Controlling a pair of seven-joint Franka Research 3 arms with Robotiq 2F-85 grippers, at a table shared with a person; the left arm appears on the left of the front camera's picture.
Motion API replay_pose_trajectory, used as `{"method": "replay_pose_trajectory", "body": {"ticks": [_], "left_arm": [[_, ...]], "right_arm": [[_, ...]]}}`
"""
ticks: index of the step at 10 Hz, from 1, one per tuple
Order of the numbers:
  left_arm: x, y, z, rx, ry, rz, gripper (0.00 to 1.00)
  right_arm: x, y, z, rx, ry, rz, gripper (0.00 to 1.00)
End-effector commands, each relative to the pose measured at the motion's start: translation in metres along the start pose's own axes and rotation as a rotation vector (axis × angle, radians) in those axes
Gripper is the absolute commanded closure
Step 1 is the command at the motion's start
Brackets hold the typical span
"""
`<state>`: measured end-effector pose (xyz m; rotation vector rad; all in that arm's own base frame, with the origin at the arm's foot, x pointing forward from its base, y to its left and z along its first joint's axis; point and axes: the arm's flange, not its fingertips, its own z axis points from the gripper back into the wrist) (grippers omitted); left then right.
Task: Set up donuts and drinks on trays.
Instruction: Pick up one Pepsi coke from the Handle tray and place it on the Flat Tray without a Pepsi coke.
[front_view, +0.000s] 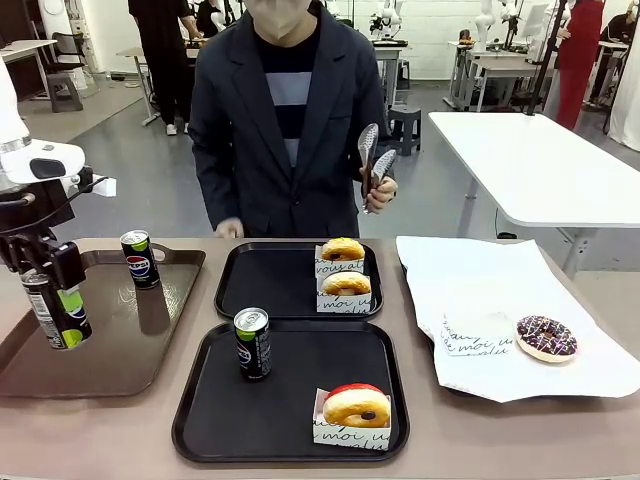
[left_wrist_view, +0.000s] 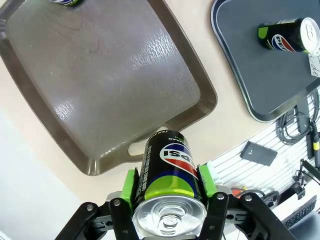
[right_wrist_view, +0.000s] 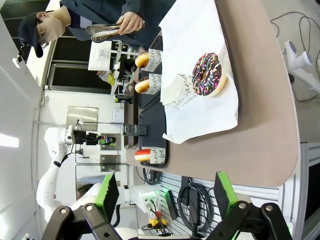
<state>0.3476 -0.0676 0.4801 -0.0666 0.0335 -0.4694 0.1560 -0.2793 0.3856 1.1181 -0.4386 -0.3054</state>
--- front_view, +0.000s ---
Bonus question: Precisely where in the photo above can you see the white wrapping paper sheet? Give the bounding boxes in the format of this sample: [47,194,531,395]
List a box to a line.
[396,234,640,404]

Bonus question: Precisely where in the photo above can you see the seated person in black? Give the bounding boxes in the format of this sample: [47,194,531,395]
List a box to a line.
[589,10,632,106]

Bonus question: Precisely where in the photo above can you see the person's right hand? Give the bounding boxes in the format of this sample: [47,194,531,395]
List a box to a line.
[214,217,246,240]

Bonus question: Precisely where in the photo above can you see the white waste bin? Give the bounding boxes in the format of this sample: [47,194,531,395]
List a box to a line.
[70,67,96,99]

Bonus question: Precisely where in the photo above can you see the dark plastic stool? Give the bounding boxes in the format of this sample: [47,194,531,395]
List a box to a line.
[387,105,423,157]

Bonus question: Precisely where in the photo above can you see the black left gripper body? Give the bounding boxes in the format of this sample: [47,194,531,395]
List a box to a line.
[0,180,77,271]

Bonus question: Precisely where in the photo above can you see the grey workbench table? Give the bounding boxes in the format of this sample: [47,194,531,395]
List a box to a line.
[449,39,556,112]

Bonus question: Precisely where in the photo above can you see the glazed donut with red icing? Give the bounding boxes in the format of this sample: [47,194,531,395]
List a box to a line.
[322,382,391,428]

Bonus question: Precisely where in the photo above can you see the person in dark blazer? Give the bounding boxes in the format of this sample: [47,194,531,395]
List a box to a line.
[187,0,391,240]

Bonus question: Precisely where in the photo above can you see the grey metal table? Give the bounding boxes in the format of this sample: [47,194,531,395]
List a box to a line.
[372,42,407,109]

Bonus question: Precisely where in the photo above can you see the background person in dark top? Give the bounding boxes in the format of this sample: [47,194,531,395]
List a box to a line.
[194,0,221,39]

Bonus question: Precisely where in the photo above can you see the black tripod pole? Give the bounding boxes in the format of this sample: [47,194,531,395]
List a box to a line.
[524,0,571,117]

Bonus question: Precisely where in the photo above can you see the metal tongs with black handle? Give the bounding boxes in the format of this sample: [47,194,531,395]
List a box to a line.
[360,123,397,215]

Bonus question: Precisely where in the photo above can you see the large white table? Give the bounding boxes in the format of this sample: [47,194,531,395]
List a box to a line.
[428,110,640,281]

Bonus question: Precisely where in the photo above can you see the grey step stool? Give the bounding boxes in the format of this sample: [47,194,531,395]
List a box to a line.
[47,73,85,114]

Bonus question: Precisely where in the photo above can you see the chocolate sprinkled donut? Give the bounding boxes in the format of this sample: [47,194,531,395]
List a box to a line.
[515,314,579,364]

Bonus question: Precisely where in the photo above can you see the person in red apron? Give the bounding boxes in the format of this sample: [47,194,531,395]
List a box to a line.
[544,0,606,132]

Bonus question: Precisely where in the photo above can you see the grey desk with metal leg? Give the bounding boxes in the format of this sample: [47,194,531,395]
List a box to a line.
[115,45,201,126]

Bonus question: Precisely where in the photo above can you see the glazed donut box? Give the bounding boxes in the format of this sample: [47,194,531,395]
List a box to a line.
[315,273,374,315]
[313,244,367,281]

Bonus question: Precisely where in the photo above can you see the black Pepsi can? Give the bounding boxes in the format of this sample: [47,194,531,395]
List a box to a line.
[233,306,273,383]
[20,269,94,351]
[120,229,161,291]

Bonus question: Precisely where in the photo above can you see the yellow glazed donut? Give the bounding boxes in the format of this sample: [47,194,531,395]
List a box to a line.
[320,237,365,263]

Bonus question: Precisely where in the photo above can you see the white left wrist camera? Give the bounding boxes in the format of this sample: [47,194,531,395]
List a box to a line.
[69,167,119,199]

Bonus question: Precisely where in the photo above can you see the white desk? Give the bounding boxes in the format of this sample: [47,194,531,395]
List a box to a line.
[0,38,59,121]

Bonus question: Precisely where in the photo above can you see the white printed paper box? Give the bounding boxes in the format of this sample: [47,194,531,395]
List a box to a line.
[440,310,516,359]

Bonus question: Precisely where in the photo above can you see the white curtain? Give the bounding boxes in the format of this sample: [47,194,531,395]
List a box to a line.
[608,29,640,149]

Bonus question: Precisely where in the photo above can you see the plain glazed donut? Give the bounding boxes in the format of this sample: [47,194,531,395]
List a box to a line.
[322,271,373,297]

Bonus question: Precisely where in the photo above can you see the standing person in black clothes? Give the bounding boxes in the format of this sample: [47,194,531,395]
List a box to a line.
[127,0,194,137]

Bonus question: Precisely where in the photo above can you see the person's left hand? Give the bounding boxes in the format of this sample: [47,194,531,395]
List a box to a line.
[360,167,400,214]

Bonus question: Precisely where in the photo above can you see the black office chair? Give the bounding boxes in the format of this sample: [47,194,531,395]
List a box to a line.
[42,30,89,76]

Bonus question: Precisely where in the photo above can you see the brown plastic serving tray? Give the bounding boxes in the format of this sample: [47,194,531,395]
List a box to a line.
[0,241,207,400]

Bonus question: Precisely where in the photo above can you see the beige face mask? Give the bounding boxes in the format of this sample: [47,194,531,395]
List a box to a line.
[248,0,321,41]

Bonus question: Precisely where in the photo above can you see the person's right forearm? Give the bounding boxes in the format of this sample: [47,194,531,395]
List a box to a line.
[187,124,241,234]

